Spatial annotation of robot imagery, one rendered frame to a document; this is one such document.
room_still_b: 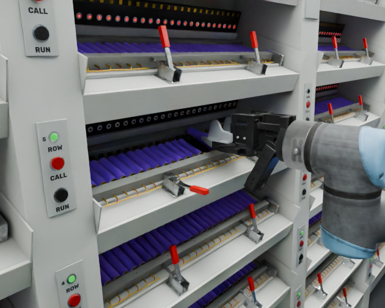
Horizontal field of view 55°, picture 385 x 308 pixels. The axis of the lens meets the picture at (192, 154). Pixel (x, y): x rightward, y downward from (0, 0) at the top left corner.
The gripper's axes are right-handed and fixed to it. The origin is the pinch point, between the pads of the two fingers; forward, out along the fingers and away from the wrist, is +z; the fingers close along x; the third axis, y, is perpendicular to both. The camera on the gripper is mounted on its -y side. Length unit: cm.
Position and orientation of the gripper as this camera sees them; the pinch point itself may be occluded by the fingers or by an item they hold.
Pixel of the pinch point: (209, 140)
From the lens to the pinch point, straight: 82.4
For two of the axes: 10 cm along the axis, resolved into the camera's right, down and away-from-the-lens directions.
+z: -7.3, -1.5, 6.7
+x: -6.9, 2.0, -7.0
